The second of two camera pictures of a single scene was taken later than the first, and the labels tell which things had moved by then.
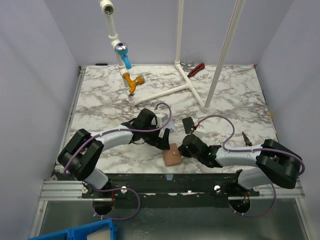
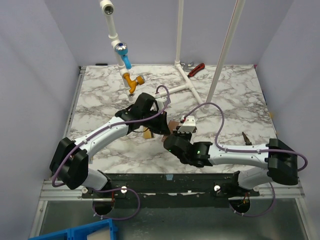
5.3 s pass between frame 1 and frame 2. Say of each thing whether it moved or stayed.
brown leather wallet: moved
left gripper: moved
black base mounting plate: stayed
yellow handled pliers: stayed
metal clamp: stayed
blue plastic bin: stayed
